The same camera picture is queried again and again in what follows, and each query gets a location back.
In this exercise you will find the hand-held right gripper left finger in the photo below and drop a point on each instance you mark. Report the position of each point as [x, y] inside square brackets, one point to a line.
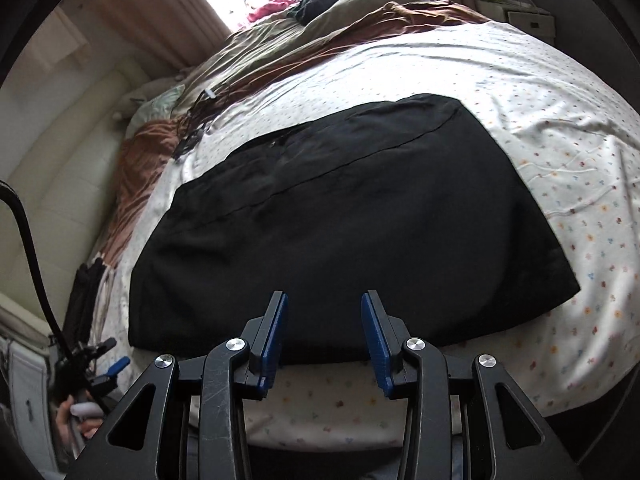
[272, 340]

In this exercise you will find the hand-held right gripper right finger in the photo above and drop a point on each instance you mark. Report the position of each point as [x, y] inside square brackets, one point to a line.
[375, 340]

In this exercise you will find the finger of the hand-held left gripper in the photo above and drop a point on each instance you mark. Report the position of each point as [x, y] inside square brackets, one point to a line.
[116, 367]
[97, 347]

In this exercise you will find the black shirt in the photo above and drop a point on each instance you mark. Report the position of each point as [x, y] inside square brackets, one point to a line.
[350, 210]

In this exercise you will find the red clothes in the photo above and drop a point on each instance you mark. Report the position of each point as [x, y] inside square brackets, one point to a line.
[267, 10]

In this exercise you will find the person's left hand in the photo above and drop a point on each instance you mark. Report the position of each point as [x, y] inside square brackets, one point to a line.
[70, 427]

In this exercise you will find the white shelf unit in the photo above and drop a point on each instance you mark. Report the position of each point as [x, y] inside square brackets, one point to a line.
[30, 400]

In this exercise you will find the folded black garment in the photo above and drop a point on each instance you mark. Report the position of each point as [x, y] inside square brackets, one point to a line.
[85, 295]

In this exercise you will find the cream padded headboard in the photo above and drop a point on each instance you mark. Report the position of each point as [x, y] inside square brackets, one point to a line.
[65, 160]

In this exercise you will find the brown blanket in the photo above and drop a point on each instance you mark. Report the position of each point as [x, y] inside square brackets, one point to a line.
[145, 160]

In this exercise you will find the pale green pillow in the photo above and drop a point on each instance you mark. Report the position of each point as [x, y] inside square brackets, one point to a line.
[162, 104]

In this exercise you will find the bed with floral sheet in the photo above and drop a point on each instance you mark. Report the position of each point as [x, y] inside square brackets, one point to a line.
[550, 110]

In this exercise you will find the white nightstand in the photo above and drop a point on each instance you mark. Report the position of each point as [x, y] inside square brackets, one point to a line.
[530, 22]

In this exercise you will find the grey wardrobe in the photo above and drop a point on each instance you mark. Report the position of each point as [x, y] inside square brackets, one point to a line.
[590, 20]

